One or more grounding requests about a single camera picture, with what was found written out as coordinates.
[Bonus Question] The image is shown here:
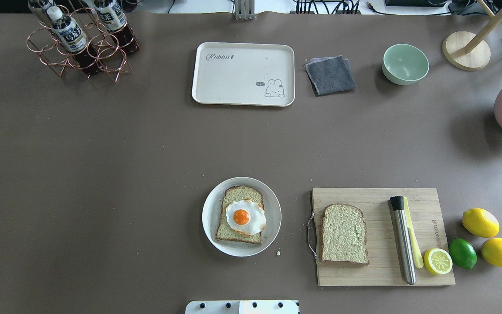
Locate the bread slice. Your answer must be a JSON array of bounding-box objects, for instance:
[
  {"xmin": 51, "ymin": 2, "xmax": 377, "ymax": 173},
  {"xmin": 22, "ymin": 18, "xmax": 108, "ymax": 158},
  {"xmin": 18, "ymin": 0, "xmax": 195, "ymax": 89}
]
[
  {"xmin": 321, "ymin": 203, "xmax": 370, "ymax": 266},
  {"xmin": 215, "ymin": 186, "xmax": 263, "ymax": 244}
]

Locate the cream rabbit tray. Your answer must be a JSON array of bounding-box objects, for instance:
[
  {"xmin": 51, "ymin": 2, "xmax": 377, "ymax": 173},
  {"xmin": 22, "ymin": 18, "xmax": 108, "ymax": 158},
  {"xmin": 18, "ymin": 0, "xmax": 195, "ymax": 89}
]
[{"xmin": 191, "ymin": 42, "xmax": 295, "ymax": 107}]

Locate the fried egg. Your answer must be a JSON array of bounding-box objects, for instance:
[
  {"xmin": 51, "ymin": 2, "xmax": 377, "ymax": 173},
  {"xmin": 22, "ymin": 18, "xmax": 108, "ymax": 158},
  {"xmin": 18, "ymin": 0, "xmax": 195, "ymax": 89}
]
[{"xmin": 225, "ymin": 199, "xmax": 266, "ymax": 236}]

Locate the white round plate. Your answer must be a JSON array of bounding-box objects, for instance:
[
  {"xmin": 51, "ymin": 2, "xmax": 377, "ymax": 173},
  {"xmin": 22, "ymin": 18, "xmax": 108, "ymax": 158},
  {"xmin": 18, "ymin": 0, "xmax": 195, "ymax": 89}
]
[{"xmin": 202, "ymin": 177, "xmax": 282, "ymax": 258}]

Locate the grey folded cloth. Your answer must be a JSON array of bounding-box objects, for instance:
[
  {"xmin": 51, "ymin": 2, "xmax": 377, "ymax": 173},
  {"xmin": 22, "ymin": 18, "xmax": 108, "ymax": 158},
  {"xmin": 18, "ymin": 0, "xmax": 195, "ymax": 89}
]
[{"xmin": 305, "ymin": 55, "xmax": 357, "ymax": 96}]

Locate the bamboo cutting board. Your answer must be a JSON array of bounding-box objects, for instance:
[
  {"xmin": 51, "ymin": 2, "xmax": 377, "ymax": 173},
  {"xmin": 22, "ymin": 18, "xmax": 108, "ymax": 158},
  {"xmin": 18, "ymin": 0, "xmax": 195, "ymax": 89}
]
[{"xmin": 312, "ymin": 188, "xmax": 448, "ymax": 287}]

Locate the green ceramic bowl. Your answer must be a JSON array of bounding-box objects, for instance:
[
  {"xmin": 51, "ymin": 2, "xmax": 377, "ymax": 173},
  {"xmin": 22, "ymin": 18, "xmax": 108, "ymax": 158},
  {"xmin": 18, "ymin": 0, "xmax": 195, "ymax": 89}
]
[{"xmin": 382, "ymin": 44, "xmax": 430, "ymax": 85}]

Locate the yellow plastic knife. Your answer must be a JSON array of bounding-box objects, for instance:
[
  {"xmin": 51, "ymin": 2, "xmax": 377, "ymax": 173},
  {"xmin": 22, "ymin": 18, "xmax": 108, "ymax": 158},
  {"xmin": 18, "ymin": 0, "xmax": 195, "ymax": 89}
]
[{"xmin": 403, "ymin": 197, "xmax": 424, "ymax": 269}]

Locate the right tea bottle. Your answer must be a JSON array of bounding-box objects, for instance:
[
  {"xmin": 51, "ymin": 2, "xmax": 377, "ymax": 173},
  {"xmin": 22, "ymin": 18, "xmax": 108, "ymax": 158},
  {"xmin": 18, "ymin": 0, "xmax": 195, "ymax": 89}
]
[{"xmin": 94, "ymin": 0, "xmax": 139, "ymax": 55}]

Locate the tea bottle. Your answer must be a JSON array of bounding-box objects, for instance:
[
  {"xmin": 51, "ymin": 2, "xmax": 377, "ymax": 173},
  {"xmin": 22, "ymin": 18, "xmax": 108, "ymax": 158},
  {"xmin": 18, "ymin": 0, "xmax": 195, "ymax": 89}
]
[
  {"xmin": 27, "ymin": 0, "xmax": 55, "ymax": 27},
  {"xmin": 46, "ymin": 6, "xmax": 100, "ymax": 75},
  {"xmin": 94, "ymin": 0, "xmax": 139, "ymax": 55}
]

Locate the half lemon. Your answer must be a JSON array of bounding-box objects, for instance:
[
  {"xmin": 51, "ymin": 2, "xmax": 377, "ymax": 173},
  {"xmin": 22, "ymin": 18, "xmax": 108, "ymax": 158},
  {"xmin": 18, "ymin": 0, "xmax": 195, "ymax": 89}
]
[{"xmin": 424, "ymin": 248, "xmax": 453, "ymax": 275}]

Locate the front tea bottle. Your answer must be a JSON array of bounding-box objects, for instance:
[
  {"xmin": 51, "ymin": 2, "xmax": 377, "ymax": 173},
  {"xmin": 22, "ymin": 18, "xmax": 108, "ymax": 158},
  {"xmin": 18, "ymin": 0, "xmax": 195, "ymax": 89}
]
[{"xmin": 46, "ymin": 6, "xmax": 100, "ymax": 75}]

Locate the green lime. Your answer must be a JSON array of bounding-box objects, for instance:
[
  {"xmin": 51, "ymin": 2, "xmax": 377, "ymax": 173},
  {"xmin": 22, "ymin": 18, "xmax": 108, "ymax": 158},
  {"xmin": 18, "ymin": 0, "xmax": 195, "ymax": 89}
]
[{"xmin": 449, "ymin": 237, "xmax": 478, "ymax": 270}]

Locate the upper whole lemon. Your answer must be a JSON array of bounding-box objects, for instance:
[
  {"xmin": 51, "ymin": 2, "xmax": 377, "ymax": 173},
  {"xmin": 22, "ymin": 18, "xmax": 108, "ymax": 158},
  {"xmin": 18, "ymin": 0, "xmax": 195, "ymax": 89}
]
[{"xmin": 462, "ymin": 208, "xmax": 500, "ymax": 238}]

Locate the whole lemon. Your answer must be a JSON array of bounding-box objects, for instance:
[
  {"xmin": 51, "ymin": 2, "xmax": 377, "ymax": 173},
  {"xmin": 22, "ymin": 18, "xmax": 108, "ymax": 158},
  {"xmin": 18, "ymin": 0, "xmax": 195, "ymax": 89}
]
[
  {"xmin": 462, "ymin": 208, "xmax": 500, "ymax": 238},
  {"xmin": 481, "ymin": 237, "xmax": 502, "ymax": 267}
]

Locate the wooden cup stand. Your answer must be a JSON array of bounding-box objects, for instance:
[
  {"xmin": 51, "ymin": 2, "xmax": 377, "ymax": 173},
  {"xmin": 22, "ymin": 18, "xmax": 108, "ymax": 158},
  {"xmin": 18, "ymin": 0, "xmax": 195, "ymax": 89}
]
[{"xmin": 442, "ymin": 0, "xmax": 502, "ymax": 71}]

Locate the left tea bottle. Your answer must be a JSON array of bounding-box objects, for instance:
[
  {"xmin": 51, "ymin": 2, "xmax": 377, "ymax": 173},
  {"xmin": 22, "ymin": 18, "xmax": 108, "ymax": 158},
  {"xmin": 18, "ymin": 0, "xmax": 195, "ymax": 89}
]
[{"xmin": 27, "ymin": 0, "xmax": 55, "ymax": 27}]

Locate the lower whole lemon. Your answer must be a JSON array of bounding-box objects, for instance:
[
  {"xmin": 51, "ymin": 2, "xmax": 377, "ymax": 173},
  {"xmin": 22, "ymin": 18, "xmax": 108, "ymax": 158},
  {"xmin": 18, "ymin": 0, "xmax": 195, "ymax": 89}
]
[{"xmin": 481, "ymin": 237, "xmax": 502, "ymax": 267}]

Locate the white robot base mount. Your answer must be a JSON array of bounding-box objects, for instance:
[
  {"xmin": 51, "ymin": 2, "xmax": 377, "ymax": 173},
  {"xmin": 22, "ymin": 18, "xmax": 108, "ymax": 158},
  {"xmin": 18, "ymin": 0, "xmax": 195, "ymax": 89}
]
[{"xmin": 185, "ymin": 300, "xmax": 300, "ymax": 314}]

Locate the copper wire bottle rack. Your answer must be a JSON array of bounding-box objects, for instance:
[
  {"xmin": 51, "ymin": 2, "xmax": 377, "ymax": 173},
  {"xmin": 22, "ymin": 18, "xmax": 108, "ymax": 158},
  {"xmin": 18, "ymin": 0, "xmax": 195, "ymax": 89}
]
[{"xmin": 27, "ymin": 0, "xmax": 135, "ymax": 82}]

